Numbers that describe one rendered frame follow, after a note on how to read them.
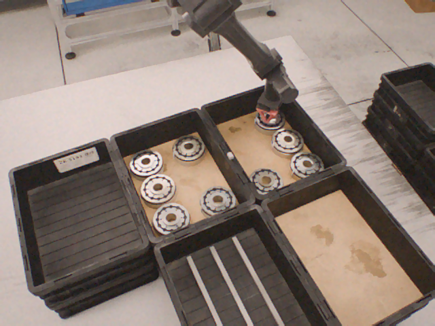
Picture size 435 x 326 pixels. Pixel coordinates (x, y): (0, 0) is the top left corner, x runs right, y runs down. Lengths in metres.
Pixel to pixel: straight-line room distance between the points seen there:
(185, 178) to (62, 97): 0.76
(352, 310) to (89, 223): 0.75
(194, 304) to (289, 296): 0.24
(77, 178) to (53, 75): 1.86
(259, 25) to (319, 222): 2.41
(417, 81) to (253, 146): 1.22
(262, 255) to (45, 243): 0.60
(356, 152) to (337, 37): 1.92
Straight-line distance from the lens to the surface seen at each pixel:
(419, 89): 2.23
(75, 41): 3.13
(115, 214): 1.17
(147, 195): 1.15
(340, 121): 1.61
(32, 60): 3.29
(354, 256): 1.13
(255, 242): 1.10
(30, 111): 1.76
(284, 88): 1.13
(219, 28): 0.85
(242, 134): 1.32
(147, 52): 3.09
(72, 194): 1.25
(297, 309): 1.05
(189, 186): 1.19
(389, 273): 1.15
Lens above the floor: 1.81
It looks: 53 degrees down
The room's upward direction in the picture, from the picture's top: straight up
